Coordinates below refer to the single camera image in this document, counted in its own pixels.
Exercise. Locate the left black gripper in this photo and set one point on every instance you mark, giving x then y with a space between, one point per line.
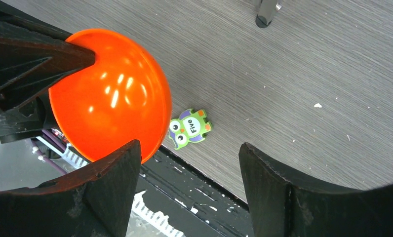
27 69

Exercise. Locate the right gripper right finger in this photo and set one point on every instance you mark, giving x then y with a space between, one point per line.
285 202

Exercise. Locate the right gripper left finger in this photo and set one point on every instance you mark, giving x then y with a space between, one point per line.
93 201

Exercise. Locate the orange plastic bowl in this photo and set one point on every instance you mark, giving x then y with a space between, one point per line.
123 96

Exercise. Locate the metal two-tier dish rack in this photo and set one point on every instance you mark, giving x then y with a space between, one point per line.
267 11

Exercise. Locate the green owl puzzle piece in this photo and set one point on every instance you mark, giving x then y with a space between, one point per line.
190 127

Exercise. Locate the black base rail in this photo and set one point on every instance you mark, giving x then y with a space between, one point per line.
174 199

